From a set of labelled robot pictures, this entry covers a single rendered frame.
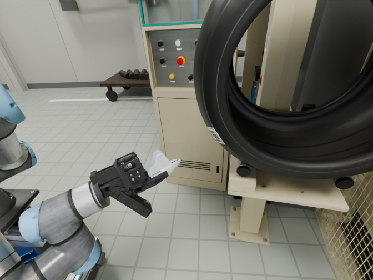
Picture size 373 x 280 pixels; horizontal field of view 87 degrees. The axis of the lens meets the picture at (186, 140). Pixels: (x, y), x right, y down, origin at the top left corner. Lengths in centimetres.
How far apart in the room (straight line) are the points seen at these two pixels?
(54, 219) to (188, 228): 118
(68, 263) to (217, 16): 61
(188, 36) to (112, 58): 347
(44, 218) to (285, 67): 88
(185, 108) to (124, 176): 97
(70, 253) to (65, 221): 8
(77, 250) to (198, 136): 111
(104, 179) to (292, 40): 77
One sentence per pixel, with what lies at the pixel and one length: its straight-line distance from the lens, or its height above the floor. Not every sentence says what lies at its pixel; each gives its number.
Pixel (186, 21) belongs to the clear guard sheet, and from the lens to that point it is 127.
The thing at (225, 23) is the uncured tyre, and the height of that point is 131.
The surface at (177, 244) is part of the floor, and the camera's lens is 153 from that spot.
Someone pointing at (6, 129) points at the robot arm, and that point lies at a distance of 67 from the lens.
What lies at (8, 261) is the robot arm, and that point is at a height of 95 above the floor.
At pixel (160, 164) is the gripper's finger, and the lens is 49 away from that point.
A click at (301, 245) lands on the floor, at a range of 166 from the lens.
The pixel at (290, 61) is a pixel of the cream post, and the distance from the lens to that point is 90.
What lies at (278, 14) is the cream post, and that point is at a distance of 86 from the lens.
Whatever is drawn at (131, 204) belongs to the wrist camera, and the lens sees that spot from 52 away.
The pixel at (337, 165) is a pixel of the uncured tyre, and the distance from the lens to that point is 62.
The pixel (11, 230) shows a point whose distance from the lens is 108.
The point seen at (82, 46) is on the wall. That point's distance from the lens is 488.
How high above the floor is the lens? 134
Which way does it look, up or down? 34 degrees down
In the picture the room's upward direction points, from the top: 4 degrees counter-clockwise
